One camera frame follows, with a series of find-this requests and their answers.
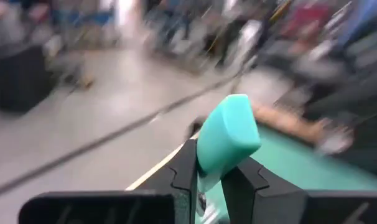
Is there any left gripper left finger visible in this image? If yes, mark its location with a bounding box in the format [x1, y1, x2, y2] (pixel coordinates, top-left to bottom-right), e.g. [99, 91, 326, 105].
[135, 139, 198, 224]

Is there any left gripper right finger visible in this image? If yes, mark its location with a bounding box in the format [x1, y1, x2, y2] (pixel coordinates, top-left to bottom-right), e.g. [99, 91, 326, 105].
[221, 157, 307, 224]

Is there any teal handled spoon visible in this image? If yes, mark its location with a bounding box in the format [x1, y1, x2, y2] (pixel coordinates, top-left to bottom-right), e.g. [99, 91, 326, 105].
[194, 93, 263, 224]

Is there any green table mat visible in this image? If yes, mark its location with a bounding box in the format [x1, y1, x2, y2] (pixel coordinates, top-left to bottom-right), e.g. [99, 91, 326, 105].
[203, 123, 377, 224]

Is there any black computer tower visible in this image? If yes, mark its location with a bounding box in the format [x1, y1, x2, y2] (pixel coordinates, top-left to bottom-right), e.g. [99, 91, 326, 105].
[0, 45, 56, 113]

